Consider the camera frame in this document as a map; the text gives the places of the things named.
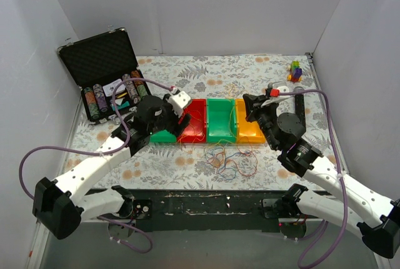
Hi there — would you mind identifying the white wire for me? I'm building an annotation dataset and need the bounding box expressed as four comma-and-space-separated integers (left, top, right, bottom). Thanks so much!
204, 151, 219, 168

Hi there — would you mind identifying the colourful toy block figure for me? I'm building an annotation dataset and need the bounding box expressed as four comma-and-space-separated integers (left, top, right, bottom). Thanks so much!
287, 61, 303, 83

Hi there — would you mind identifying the floral table mat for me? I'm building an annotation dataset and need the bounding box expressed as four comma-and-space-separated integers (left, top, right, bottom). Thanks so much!
61, 55, 347, 191

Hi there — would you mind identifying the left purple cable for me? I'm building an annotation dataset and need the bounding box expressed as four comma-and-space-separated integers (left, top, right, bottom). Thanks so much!
18, 78, 178, 253

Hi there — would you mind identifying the left green bin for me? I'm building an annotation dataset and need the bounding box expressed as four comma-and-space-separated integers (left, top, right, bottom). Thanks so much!
150, 130, 177, 143

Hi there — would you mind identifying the red bin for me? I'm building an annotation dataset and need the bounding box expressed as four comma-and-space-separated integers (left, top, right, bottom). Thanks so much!
177, 99, 207, 143

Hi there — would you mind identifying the purple cable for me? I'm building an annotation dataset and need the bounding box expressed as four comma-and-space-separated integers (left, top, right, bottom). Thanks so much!
271, 89, 349, 269
18, 78, 178, 253

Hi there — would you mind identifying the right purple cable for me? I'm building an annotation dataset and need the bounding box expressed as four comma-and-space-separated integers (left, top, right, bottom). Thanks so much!
271, 89, 349, 269

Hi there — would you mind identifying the aluminium frame rail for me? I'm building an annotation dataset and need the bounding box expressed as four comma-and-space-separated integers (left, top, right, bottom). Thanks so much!
304, 52, 391, 269

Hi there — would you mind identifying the black poker chip case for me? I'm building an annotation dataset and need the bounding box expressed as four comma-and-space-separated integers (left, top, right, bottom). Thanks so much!
57, 28, 151, 124

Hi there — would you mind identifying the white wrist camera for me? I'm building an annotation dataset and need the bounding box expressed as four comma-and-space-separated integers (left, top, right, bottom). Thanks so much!
263, 82, 289, 106
167, 91, 192, 118

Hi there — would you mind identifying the yellow wire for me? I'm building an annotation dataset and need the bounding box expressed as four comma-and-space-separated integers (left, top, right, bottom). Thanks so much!
177, 83, 248, 151

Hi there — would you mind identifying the right green bin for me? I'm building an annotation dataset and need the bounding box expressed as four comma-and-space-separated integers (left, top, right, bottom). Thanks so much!
206, 99, 237, 143

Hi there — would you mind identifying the black microphone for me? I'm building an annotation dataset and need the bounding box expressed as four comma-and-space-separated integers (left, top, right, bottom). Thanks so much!
294, 86, 306, 126

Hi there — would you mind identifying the orange wire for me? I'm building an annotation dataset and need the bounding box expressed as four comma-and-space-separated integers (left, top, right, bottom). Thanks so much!
204, 136, 260, 179

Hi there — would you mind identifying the orange bin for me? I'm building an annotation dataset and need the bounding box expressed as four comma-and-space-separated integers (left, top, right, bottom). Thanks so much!
235, 99, 266, 144

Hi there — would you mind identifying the green bin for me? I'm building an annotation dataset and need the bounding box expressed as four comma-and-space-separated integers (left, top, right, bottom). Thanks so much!
150, 130, 177, 143
206, 99, 237, 143

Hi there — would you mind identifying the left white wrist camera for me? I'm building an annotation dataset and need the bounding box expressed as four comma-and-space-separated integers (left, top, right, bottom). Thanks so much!
167, 91, 192, 118

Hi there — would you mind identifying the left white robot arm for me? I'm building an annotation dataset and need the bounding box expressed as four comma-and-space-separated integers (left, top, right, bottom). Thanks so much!
32, 91, 192, 240

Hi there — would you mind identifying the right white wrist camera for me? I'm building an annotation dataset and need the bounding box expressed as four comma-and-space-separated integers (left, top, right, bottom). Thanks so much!
263, 82, 289, 106

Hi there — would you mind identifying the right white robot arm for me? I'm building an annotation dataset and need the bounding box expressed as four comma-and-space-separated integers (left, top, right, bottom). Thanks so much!
243, 89, 399, 259

